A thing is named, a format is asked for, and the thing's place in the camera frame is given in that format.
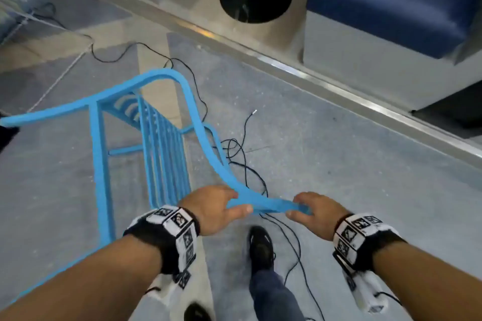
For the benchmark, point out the person's left hand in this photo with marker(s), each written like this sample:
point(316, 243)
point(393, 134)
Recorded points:
point(209, 209)

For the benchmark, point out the person's right hand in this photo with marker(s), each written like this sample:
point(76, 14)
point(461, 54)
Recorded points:
point(324, 217)

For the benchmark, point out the person's right thumb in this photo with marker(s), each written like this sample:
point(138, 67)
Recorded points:
point(294, 214)

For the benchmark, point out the person's left thumb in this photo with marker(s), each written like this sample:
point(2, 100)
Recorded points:
point(240, 212)

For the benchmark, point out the blue metal chair frame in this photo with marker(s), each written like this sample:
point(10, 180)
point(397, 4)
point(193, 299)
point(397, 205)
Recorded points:
point(101, 166)

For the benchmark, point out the person's right forearm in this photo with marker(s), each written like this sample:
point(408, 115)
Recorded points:
point(429, 283)

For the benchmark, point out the person's left forearm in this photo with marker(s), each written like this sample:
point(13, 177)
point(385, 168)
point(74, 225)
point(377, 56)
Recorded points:
point(86, 279)

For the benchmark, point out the person's black shoe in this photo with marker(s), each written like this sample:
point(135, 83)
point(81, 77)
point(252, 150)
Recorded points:
point(260, 247)
point(196, 313)

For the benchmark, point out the black marker wristband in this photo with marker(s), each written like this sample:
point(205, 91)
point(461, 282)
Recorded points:
point(361, 236)
point(165, 236)

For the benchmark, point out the person's blue jeans leg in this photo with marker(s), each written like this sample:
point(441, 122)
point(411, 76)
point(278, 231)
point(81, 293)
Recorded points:
point(273, 298)

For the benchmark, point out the grey bench base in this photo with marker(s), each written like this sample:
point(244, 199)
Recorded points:
point(361, 68)

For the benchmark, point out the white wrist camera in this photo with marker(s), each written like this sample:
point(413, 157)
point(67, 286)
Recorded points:
point(367, 292)
point(171, 287)

